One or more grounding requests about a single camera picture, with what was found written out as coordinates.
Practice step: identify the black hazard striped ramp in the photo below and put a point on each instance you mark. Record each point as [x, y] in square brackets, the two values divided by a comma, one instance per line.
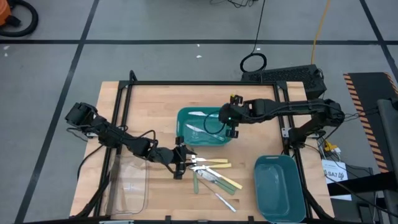
[370, 90]

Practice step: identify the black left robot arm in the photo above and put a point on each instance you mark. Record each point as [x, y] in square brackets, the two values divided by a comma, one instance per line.
[109, 133]

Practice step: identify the black metal beam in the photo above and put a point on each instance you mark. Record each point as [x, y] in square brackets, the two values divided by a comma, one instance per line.
[360, 186]

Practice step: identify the blue patterned silverware piece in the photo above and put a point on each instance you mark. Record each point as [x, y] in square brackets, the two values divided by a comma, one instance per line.
[227, 203]
[199, 129]
[199, 114]

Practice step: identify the clear plastic container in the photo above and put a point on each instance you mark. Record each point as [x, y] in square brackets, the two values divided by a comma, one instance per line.
[127, 186]

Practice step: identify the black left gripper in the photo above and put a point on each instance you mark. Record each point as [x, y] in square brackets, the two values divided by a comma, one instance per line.
[180, 157]

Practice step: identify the black metal table frame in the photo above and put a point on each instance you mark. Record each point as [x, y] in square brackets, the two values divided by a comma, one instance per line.
[202, 83]

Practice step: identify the white paper label sheet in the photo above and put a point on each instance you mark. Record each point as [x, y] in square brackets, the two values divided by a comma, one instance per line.
[335, 177]

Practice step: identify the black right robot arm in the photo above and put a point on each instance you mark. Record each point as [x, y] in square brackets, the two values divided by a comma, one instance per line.
[295, 107]

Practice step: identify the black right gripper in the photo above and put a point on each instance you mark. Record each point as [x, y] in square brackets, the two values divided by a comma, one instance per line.
[233, 113]

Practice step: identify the black computer case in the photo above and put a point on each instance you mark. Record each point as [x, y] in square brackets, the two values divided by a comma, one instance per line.
[289, 76]

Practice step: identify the dark teal plastic bin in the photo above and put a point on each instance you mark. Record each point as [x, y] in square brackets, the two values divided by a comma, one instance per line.
[280, 186]

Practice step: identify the light teal plastic bin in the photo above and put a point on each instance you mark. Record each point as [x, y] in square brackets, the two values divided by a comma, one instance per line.
[183, 137]

